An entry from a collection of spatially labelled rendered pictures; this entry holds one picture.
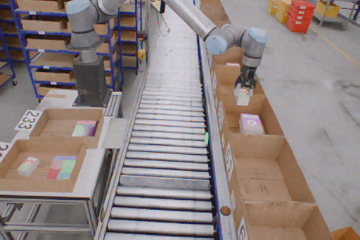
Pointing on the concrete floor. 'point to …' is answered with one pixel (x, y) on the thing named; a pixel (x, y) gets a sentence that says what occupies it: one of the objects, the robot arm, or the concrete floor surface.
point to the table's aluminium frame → (60, 203)
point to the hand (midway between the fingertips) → (242, 95)
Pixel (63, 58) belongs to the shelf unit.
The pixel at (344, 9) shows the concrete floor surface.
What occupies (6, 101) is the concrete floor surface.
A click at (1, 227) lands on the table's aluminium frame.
